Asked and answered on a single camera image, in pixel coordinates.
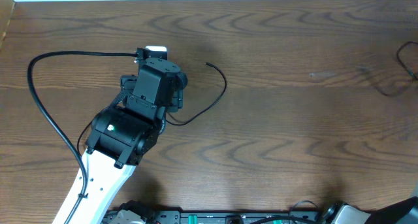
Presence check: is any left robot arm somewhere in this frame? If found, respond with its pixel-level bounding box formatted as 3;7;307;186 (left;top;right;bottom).
54;57;187;223

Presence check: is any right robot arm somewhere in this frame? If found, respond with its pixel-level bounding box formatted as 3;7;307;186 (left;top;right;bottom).
365;186;417;224

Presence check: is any cardboard side panel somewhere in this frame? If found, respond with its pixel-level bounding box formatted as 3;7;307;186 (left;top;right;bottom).
0;0;15;48

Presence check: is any left camera black cable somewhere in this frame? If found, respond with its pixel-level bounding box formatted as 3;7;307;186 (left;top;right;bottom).
27;50;140;224

